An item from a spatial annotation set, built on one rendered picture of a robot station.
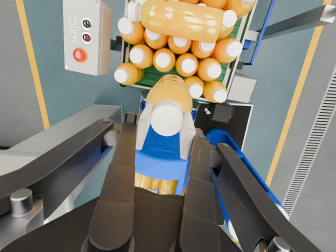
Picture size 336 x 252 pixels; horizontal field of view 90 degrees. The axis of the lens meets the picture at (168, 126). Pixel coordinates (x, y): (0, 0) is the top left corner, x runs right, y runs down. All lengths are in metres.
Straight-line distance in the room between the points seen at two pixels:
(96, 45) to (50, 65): 1.44
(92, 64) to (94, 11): 0.14
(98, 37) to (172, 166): 0.42
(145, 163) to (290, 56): 1.67
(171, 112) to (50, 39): 1.83
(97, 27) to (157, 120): 0.43
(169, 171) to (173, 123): 0.31
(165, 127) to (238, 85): 0.66
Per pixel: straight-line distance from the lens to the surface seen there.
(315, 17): 0.68
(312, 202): 2.84
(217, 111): 0.67
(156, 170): 0.49
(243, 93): 0.84
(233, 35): 0.77
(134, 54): 0.52
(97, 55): 0.58
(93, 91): 1.83
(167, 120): 0.19
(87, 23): 0.58
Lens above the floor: 1.63
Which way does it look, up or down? 69 degrees down
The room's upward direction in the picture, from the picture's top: 174 degrees counter-clockwise
